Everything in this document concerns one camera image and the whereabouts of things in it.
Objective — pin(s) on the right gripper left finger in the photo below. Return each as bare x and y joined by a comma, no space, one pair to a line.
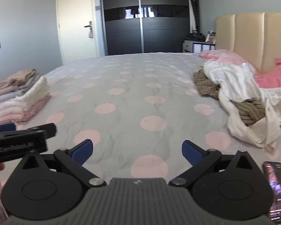
70,161

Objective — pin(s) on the beige padded headboard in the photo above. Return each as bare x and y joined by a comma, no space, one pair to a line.
254,36

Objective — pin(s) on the white bedside cabinet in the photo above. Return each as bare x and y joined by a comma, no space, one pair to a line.
197,47

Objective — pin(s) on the folded pink garment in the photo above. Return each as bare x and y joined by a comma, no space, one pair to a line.
13,116

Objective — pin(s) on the pink crumpled garment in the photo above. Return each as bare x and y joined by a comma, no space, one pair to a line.
271,79

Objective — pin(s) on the grey pink-dotted bed cover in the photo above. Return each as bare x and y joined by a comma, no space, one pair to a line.
137,109

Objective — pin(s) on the pink pillow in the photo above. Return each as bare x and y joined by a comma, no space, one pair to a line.
225,56

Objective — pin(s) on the cream white long-sleeve shirt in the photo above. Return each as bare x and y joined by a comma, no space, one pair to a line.
237,84

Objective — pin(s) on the picture frame on cabinet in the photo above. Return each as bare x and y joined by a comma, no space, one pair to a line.
211,38

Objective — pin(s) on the folded grey garment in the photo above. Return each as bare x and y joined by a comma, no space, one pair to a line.
21,90

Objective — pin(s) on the brown striped garment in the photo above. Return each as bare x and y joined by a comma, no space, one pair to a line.
250,110

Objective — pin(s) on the black sliding wardrobe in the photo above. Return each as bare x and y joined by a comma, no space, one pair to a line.
144,26

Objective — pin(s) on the white room door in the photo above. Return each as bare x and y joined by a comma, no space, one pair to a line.
75,22

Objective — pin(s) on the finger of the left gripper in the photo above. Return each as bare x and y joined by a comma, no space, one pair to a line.
7,127
45,131

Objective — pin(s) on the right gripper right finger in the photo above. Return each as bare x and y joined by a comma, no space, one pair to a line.
202,161

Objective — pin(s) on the folded white garment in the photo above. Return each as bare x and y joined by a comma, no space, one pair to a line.
22,104

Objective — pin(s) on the folded beige garment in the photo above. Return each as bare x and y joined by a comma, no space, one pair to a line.
19,81

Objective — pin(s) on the black smartphone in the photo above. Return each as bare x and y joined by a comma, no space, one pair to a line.
272,171

